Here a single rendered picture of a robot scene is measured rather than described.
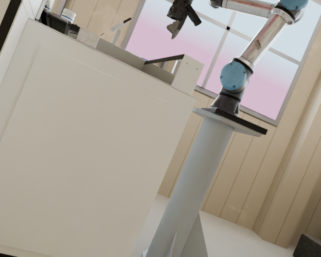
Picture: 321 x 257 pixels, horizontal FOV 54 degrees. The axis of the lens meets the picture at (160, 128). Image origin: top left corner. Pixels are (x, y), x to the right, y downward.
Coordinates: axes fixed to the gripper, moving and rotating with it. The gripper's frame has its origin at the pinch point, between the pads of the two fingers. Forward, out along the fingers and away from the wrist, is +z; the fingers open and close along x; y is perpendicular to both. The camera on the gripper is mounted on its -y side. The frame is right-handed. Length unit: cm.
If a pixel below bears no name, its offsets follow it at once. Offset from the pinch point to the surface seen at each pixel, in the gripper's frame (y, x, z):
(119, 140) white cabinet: 17, 46, 54
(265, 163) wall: -184, -120, 39
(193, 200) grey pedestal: -35, 21, 71
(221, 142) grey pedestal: -37, 21, 40
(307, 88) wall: -194, -118, -53
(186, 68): 2.4, 40.0, 19.4
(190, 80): -0.9, 40.0, 22.8
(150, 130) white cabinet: 8, 46, 47
